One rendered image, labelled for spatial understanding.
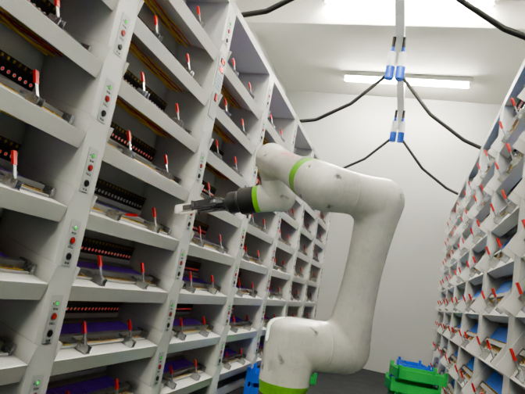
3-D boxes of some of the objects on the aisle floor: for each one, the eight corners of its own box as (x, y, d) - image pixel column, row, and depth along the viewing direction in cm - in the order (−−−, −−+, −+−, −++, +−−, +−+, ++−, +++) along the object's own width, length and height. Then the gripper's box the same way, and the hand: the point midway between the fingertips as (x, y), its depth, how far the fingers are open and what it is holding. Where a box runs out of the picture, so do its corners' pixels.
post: (19, 503, 128) (169, -120, 158) (-9, 518, 119) (155, -145, 149) (-42, 481, 133) (113, -116, 164) (-74, 493, 125) (97, -140, 155)
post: (213, 404, 260) (275, 76, 290) (207, 408, 251) (271, 68, 281) (178, 395, 265) (242, 73, 296) (170, 398, 257) (237, 66, 287)
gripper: (233, 208, 167) (167, 216, 173) (247, 216, 182) (186, 223, 188) (231, 185, 169) (166, 195, 174) (245, 195, 183) (185, 204, 189)
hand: (185, 209), depth 180 cm, fingers open, 3 cm apart
